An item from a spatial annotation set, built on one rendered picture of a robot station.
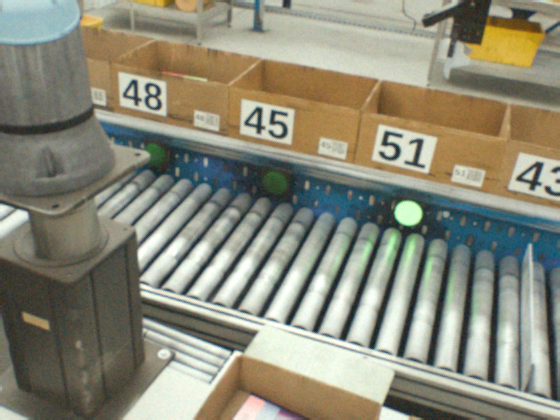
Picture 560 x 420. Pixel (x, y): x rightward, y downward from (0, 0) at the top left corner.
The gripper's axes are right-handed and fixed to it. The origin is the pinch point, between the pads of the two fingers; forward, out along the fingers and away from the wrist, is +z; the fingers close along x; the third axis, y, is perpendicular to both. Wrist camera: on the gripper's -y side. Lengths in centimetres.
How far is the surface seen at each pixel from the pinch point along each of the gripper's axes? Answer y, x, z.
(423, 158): -0.7, -8.2, 22.9
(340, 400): -3, -87, 36
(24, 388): -59, -102, 41
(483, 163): 15.0, -7.9, 20.8
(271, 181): -41, -16, 36
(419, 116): -5.9, 20.8, 22.6
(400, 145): -7.5, -8.3, 20.4
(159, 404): -35, -95, 43
